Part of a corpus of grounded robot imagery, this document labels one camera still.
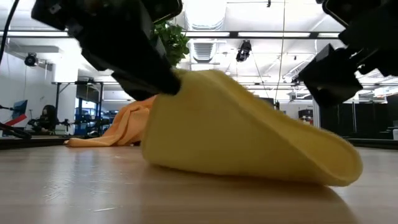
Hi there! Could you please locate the white air vent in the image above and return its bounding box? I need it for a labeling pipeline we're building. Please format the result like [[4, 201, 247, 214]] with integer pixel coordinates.
[[189, 39, 219, 63]]

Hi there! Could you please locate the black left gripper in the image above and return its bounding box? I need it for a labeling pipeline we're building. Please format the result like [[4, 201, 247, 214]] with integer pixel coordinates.
[[30, 0, 183, 101]]

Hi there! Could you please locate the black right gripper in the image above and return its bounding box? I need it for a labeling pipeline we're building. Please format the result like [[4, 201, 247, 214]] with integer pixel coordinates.
[[323, 0, 398, 77]]

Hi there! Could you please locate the orange microfiber towel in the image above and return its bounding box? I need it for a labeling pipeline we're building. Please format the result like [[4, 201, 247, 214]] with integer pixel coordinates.
[[63, 95, 158, 147]]

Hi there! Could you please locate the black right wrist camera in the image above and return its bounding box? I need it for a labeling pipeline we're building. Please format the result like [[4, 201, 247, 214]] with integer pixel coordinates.
[[297, 42, 364, 109]]

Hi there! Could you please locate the blue and red board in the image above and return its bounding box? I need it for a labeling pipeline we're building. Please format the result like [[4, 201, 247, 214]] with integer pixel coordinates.
[[4, 99, 29, 127]]

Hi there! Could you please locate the green leafy potted plant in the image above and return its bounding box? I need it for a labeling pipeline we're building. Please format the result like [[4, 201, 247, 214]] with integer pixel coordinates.
[[151, 21, 191, 67]]

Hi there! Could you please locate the person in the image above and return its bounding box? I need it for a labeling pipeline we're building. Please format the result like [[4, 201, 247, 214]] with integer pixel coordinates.
[[27, 105, 60, 136]]

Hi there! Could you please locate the black looped cable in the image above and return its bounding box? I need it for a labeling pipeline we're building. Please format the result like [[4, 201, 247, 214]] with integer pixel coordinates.
[[0, 0, 20, 66]]

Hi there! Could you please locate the black mounted camera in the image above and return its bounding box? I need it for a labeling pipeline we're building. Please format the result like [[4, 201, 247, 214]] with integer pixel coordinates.
[[235, 39, 253, 63]]

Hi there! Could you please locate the round black spotlight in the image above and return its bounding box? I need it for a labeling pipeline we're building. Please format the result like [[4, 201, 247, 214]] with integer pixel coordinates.
[[24, 52, 40, 68]]

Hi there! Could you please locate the black metal rack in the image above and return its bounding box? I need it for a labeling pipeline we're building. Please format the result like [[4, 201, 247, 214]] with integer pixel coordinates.
[[51, 80, 106, 136]]

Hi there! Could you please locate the yellow microfiber towel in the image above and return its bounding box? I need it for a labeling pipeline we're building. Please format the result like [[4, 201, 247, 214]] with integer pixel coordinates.
[[141, 68, 364, 187]]

